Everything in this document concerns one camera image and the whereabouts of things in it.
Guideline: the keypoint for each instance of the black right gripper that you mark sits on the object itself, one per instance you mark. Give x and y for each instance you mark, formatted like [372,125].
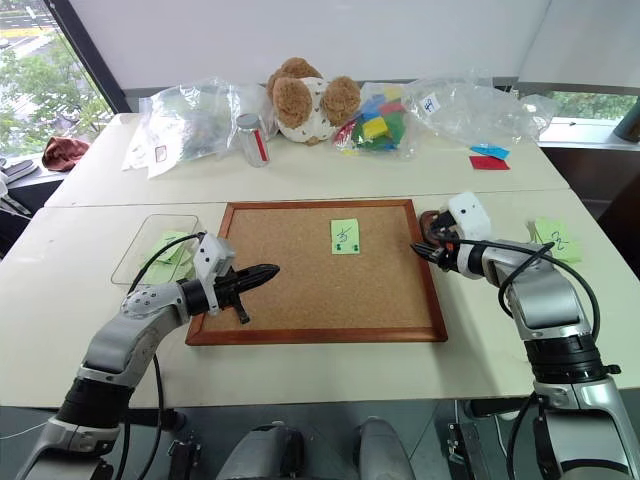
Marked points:
[444,250]

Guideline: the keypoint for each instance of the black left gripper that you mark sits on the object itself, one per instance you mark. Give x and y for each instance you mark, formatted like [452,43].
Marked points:
[229,291]

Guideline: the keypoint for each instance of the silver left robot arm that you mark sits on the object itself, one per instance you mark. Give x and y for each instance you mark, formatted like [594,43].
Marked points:
[125,340]

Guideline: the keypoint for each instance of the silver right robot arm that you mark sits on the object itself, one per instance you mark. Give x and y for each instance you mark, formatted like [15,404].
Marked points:
[545,305]

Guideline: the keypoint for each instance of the green sticky note with writing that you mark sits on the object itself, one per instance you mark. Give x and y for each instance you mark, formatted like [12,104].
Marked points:
[346,236]

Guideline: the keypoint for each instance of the clear plastic box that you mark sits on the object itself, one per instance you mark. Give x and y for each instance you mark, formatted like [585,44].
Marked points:
[150,250]

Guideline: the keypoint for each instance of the green sticky note stack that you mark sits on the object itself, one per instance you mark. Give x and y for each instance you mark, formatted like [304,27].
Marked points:
[560,240]

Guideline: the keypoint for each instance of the wood-framed cork board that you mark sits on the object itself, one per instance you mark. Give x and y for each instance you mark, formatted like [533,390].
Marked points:
[320,280]

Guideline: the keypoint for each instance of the green notes pile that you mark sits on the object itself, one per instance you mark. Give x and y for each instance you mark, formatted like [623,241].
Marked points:
[167,255]

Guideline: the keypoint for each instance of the red paper sheet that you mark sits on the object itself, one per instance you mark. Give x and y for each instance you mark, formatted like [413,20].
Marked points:
[489,163]

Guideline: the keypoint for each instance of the blue paper sheet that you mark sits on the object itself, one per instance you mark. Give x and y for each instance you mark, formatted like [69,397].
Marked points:
[490,151]

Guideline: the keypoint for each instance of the green foam block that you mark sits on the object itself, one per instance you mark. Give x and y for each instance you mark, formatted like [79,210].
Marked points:
[396,125]

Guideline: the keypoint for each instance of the yellow foam block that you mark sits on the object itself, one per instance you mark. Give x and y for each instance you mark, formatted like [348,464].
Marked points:
[375,128]

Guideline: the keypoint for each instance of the clear bag of coloured blocks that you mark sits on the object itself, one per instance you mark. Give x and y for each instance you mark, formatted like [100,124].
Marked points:
[375,125]

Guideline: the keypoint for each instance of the large crumpled clear plastic bag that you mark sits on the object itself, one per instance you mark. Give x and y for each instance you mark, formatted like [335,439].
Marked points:
[475,110]

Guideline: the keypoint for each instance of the clear jar with red label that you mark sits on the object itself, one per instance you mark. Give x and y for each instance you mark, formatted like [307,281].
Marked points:
[253,141]

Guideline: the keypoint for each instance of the blue foam block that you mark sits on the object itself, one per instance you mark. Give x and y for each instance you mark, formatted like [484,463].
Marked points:
[370,107]

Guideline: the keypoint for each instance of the dark rounded grey robot part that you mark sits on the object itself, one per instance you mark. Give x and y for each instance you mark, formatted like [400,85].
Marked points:
[265,452]

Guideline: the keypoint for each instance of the clear plastic bag with papers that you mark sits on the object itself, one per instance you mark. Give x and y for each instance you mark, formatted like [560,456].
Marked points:
[185,125]

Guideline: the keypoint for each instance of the brown and white teddy bear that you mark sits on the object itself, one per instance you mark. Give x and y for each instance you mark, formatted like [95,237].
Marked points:
[305,102]

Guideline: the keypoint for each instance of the light rounded grey robot part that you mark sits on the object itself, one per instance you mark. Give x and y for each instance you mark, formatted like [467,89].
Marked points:
[382,447]

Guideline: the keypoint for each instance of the dark red cloth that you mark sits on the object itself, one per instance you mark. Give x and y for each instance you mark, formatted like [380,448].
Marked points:
[64,152]

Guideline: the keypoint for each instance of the dark notebook stack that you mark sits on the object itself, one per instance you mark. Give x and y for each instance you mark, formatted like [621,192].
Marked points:
[19,170]

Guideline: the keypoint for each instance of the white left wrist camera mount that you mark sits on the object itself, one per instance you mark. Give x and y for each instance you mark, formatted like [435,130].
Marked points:
[214,256]

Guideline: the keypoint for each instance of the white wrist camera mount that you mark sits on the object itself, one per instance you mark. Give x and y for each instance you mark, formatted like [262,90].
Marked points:
[470,214]
[214,256]

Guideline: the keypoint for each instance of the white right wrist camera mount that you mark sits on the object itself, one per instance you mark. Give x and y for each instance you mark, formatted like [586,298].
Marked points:
[470,214]

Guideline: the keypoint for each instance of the black window frame post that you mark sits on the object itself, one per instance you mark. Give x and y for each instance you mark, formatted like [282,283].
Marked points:
[85,50]

